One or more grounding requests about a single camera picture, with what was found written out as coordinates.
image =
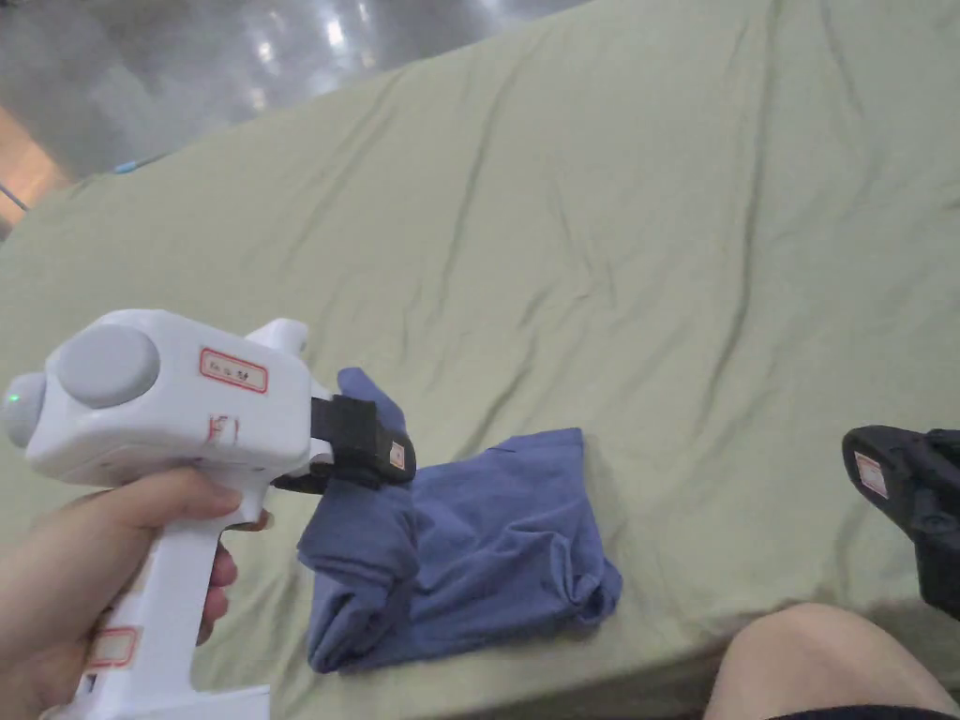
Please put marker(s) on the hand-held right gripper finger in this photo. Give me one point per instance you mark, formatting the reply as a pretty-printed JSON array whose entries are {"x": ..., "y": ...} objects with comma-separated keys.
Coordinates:
[{"x": 889, "y": 480}]

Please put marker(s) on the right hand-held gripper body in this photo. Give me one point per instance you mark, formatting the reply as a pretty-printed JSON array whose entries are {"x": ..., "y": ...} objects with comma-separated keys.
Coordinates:
[{"x": 941, "y": 577}]

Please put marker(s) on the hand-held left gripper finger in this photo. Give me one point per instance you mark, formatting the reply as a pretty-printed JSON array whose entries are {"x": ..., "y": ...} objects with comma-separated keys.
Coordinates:
[{"x": 375, "y": 450}]

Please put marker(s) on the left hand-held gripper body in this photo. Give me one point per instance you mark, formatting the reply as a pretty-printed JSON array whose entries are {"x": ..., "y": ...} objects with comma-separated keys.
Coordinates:
[{"x": 172, "y": 420}]

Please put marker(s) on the dark blue shirt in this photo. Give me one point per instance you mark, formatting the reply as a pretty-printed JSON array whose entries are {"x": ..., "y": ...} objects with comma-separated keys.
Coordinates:
[{"x": 480, "y": 555}]

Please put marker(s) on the person's left hand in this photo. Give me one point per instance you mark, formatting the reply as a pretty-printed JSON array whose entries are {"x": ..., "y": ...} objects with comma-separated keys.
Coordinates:
[{"x": 67, "y": 570}]

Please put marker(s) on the person's legs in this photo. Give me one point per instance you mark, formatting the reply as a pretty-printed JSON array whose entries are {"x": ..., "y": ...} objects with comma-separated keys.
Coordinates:
[{"x": 817, "y": 667}]

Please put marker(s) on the bed with pale green sheet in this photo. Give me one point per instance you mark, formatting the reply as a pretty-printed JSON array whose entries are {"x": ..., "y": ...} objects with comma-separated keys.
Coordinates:
[{"x": 637, "y": 262}]

